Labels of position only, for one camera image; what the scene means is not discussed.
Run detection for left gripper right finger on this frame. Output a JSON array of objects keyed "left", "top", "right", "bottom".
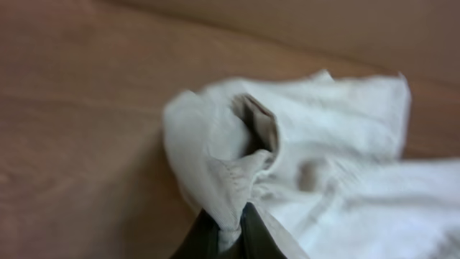
[{"left": 229, "top": 203, "right": 286, "bottom": 259}]

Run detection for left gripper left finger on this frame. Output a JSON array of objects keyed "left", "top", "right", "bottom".
[{"left": 170, "top": 209, "right": 219, "bottom": 259}]

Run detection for beige cotton shorts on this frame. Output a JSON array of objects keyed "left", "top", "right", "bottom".
[{"left": 163, "top": 71, "right": 459, "bottom": 259}]

